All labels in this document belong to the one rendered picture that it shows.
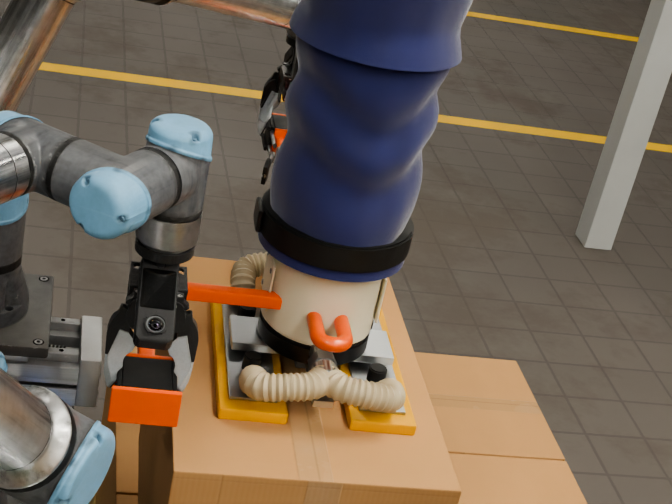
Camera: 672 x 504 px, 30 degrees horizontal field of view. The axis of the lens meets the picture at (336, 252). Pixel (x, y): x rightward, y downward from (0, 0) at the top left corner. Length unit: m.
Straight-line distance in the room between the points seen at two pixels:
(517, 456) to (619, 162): 2.46
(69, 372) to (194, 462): 0.39
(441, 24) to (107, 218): 0.54
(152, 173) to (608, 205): 3.92
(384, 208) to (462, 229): 3.37
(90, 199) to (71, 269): 2.91
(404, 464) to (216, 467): 0.27
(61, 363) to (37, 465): 0.66
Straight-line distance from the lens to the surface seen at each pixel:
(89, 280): 4.21
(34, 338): 1.97
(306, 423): 1.82
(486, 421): 2.91
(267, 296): 1.82
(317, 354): 1.81
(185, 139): 1.42
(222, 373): 1.85
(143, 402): 1.56
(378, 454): 1.79
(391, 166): 1.69
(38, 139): 1.42
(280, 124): 2.40
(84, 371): 2.02
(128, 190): 1.34
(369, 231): 1.73
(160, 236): 1.47
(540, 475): 2.80
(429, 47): 1.64
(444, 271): 4.72
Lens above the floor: 2.11
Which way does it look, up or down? 27 degrees down
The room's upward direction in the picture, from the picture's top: 13 degrees clockwise
